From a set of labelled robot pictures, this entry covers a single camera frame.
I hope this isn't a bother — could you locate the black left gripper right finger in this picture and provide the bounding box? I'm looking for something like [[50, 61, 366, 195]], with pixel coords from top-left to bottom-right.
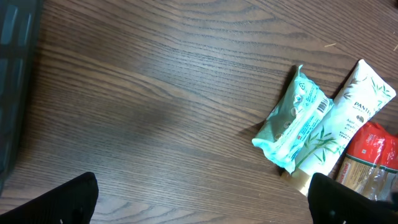
[[307, 173, 397, 224]]

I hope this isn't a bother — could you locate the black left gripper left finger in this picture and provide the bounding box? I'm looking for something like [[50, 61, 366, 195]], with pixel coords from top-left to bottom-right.
[[1, 172, 99, 224]]

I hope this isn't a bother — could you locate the orange spaghetti packet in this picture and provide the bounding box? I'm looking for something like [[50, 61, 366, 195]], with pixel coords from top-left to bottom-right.
[[336, 121, 397, 201]]

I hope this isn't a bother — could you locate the teal wet wipes pack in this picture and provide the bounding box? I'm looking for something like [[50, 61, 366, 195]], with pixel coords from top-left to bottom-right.
[[252, 66, 334, 173]]

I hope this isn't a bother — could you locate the white hair product tube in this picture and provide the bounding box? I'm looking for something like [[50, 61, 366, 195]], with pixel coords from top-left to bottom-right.
[[281, 59, 396, 196]]

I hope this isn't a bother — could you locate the grey plastic shopping basket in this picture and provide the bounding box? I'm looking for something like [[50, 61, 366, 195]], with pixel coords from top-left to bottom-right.
[[1, 0, 44, 189]]

